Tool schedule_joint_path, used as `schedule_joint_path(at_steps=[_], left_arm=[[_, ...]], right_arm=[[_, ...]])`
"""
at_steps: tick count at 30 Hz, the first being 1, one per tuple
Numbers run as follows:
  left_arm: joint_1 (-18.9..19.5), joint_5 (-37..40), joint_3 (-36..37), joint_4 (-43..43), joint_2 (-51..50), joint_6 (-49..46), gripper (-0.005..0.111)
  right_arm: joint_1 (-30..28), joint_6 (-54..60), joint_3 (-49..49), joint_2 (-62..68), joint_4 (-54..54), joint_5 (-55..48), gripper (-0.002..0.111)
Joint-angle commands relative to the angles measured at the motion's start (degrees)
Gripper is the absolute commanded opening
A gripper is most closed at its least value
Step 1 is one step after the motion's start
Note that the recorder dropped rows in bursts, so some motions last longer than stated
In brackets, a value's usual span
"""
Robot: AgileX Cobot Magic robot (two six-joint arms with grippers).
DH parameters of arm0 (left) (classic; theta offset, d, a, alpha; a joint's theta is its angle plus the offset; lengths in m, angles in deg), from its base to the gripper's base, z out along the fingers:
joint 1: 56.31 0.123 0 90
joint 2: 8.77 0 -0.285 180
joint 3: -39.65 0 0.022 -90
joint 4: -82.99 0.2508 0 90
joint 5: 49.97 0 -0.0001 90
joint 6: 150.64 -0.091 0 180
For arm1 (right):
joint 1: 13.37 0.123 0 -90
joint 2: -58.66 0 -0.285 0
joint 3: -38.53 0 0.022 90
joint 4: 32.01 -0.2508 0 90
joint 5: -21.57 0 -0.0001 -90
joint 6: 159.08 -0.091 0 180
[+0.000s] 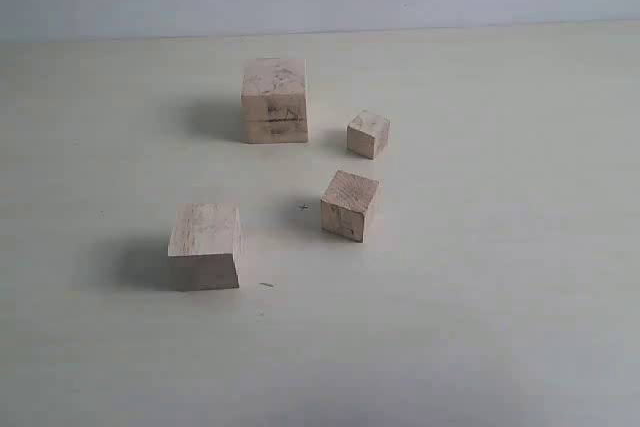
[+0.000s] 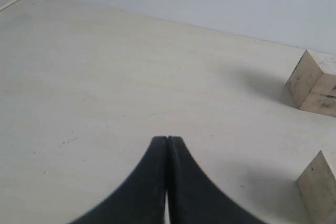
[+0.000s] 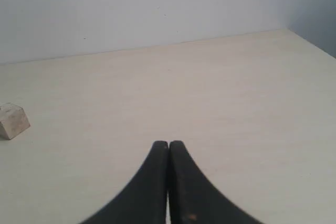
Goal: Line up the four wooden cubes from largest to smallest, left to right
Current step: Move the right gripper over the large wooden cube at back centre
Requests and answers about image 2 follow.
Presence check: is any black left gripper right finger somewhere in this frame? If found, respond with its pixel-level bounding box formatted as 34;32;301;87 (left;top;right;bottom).
166;136;262;223

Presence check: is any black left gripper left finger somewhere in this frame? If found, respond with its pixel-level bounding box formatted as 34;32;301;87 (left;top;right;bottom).
72;136;167;224

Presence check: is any second largest wooden cube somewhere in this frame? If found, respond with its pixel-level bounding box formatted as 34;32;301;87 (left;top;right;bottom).
296;151;335;223

